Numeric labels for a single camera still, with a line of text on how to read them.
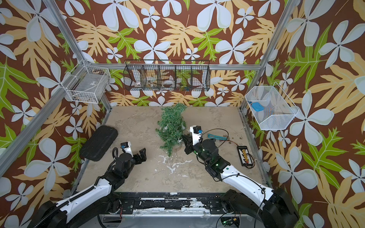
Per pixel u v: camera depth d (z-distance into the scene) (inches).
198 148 25.6
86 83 33.9
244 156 35.8
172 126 27.5
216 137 38.2
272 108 32.5
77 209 18.3
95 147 35.8
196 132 24.7
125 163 24.9
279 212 15.5
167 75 38.0
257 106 33.8
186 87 37.7
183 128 30.2
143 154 30.3
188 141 26.6
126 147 28.9
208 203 29.8
